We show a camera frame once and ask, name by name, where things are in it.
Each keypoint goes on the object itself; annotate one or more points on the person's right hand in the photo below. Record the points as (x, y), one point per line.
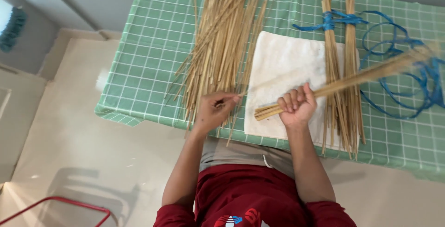
(300, 109)

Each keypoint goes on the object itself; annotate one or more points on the person's left hand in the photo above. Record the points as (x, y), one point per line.
(210, 114)

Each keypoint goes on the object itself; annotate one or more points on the person's right fingers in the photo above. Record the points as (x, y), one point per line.
(292, 100)

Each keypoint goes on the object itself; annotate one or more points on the single thin bamboo stick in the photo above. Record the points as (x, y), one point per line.
(244, 94)

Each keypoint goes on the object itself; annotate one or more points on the bundle of bamboo sticks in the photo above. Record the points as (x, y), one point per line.
(351, 81)

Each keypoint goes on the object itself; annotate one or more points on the white towel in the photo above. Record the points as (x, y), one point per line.
(281, 67)

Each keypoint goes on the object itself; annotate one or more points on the tied bamboo stick bundle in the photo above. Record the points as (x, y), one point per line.
(330, 56)
(351, 53)

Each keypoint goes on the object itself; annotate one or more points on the grey shorts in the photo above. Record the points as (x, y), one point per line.
(229, 152)

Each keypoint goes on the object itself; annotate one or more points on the blue ribbon tie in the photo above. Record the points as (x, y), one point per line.
(328, 20)

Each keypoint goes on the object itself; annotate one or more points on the pile of bamboo sticks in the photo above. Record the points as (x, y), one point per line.
(219, 46)

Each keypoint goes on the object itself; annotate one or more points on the red shirt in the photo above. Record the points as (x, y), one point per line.
(243, 195)

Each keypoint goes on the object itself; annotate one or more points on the green checked tablecloth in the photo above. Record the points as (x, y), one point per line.
(153, 46)

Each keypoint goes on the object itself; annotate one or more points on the teal fringed cloth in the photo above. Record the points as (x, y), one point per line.
(12, 29)

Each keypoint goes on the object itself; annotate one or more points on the red metal frame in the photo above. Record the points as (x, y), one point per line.
(69, 202)

